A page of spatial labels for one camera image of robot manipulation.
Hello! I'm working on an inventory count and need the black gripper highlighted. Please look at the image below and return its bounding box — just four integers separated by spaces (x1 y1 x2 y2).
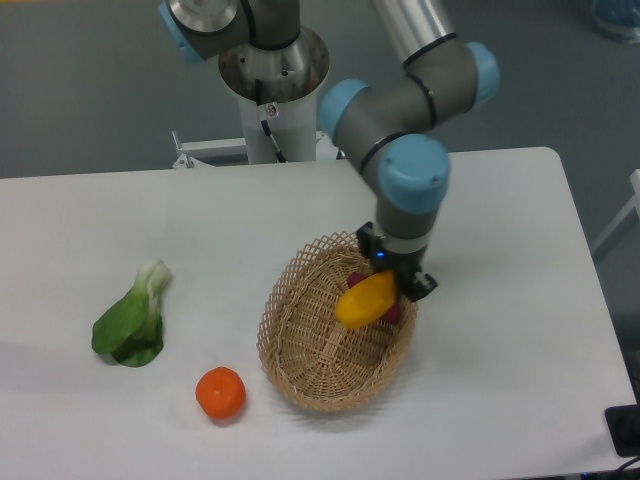
356 221 438 302

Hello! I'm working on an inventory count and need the yellow mango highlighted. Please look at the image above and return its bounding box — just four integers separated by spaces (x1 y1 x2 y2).
335 271 399 329

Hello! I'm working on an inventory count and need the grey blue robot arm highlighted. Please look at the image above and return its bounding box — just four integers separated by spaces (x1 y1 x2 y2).
158 1 500 301

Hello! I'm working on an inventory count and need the woven wicker basket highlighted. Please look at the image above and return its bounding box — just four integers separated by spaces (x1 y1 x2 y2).
257 232 418 412

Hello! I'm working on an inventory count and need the purple sweet potato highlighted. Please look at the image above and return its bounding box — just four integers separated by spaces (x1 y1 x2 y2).
347 272 401 325

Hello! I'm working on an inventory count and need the orange tangerine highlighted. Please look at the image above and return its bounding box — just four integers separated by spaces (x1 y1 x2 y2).
195 366 246 420

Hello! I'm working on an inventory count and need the green bok choy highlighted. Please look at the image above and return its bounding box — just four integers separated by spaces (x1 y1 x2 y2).
91 260 172 368

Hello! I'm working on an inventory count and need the black device at table edge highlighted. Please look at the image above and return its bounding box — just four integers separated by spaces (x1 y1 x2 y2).
604 404 639 458

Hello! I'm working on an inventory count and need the blue object in corner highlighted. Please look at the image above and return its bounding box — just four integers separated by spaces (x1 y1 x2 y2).
591 0 639 44

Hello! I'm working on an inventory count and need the black cable on pedestal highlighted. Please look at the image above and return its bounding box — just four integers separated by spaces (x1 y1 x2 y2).
253 78 290 164

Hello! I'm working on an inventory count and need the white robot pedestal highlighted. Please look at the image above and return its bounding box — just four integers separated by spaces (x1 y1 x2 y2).
171 24 351 169

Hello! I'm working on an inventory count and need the white frame at right edge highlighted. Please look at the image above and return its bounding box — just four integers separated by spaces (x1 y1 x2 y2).
590 169 639 263

